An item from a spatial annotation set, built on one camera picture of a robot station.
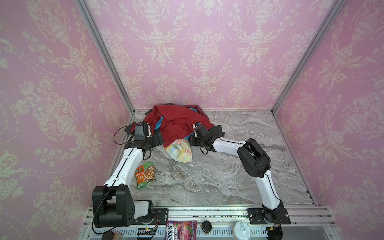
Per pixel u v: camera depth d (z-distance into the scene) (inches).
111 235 24.2
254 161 21.8
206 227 24.6
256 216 28.7
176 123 38.3
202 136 31.4
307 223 44.1
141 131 25.6
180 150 36.6
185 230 26.7
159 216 29.2
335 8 27.1
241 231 26.1
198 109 44.4
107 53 34.4
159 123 40.2
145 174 33.7
